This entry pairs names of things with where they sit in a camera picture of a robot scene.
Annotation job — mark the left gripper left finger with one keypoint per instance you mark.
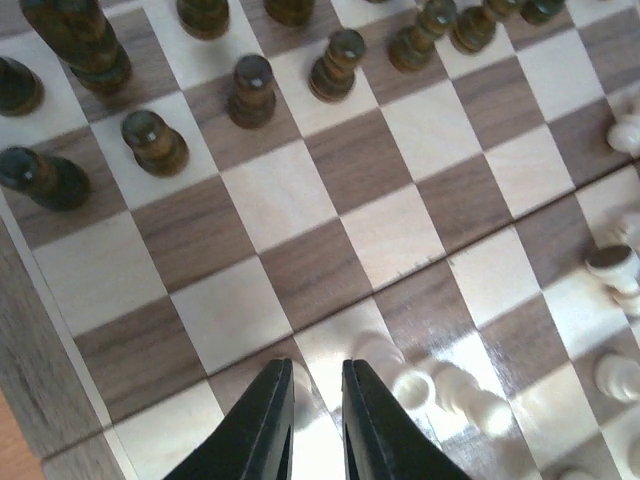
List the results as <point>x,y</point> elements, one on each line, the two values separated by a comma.
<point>254,441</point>

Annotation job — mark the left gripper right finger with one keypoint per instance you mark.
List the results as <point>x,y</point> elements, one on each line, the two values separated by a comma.
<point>380,439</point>

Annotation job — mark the wooden chess board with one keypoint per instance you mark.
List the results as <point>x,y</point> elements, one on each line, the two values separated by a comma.
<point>128,335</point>

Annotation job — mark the dark chess pieces row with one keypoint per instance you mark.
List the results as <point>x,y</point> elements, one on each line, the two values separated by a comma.
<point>316,123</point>

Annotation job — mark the white rook piece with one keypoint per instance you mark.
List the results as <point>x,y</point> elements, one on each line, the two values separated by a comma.
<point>414,389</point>

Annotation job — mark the white pawn beside rook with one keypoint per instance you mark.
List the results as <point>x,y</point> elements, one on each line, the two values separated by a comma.
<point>458,392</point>

